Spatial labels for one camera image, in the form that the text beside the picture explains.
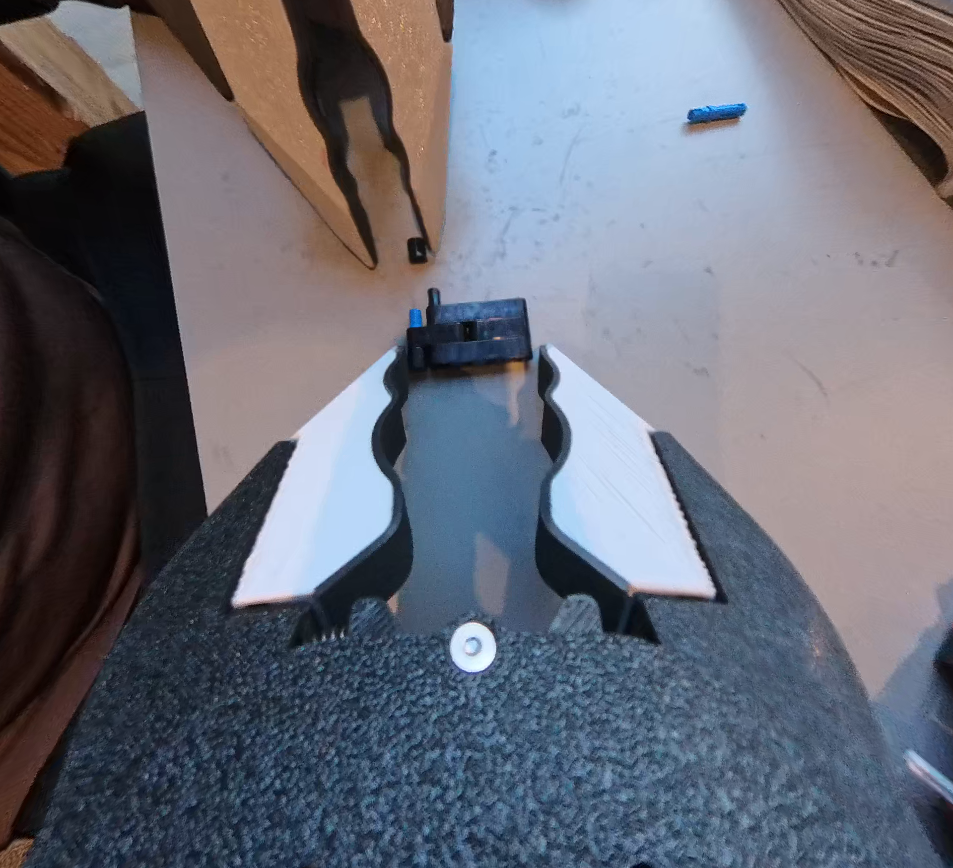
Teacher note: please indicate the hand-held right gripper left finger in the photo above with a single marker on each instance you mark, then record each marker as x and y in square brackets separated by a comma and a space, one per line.
[320, 510]

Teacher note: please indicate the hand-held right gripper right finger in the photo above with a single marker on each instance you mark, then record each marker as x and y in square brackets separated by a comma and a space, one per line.
[625, 503]

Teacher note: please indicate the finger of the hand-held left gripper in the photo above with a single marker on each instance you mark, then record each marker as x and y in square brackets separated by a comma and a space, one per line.
[238, 26]
[409, 26]

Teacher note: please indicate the black brick assembly with blue pins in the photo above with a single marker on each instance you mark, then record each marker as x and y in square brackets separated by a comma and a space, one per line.
[484, 332]

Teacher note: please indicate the small black bush piece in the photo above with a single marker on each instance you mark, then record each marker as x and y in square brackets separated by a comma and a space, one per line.
[418, 251]

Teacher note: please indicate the person's black trousers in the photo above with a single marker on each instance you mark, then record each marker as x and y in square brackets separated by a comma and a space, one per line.
[149, 287]

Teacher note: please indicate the loose blue connector pin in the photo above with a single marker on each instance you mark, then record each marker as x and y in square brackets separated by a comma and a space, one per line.
[716, 113]

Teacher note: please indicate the open instruction booklet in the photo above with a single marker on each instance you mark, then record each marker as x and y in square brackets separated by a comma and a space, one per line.
[856, 41]

